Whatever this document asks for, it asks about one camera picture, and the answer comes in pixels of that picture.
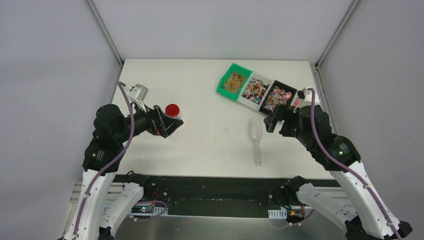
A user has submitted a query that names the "red jar lid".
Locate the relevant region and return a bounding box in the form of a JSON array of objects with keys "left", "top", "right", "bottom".
[{"left": 165, "top": 103, "right": 181, "bottom": 118}]

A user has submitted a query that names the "clear plastic jar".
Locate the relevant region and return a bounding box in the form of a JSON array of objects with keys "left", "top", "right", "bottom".
[{"left": 165, "top": 105, "right": 182, "bottom": 121}]

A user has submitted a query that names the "clear plastic scoop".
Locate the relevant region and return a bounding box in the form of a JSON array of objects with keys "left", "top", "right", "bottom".
[{"left": 249, "top": 118, "right": 263, "bottom": 167}]

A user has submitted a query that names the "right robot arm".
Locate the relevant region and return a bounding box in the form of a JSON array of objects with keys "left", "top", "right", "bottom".
[{"left": 264, "top": 105, "right": 413, "bottom": 240}]

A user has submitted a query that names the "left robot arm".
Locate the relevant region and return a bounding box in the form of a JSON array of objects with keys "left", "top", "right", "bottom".
[{"left": 63, "top": 104, "right": 184, "bottom": 240}]

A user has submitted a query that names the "black candy bin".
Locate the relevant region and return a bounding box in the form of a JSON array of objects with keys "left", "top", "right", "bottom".
[{"left": 259, "top": 80, "right": 298, "bottom": 115}]

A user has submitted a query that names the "white gummy bin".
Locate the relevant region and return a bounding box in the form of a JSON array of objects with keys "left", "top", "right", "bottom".
[{"left": 290, "top": 92, "right": 303, "bottom": 107}]

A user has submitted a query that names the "white lollipop bin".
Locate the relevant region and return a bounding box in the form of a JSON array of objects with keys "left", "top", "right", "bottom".
[{"left": 237, "top": 71, "right": 274, "bottom": 111}]

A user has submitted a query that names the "green candy bin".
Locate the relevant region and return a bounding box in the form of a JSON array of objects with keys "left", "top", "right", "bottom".
[{"left": 216, "top": 63, "right": 253, "bottom": 101}]

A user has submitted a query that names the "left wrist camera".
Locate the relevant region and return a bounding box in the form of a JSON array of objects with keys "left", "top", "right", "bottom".
[{"left": 123, "top": 84, "right": 149, "bottom": 112}]

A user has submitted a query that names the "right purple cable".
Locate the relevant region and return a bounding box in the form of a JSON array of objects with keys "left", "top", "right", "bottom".
[{"left": 306, "top": 87, "right": 403, "bottom": 240}]

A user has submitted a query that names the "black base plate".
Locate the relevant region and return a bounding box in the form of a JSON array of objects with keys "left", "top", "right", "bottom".
[{"left": 112, "top": 174, "right": 319, "bottom": 219}]

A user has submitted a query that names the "aluminium frame rail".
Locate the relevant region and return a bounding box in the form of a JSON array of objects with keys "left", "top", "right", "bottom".
[{"left": 60, "top": 181, "right": 82, "bottom": 236}]

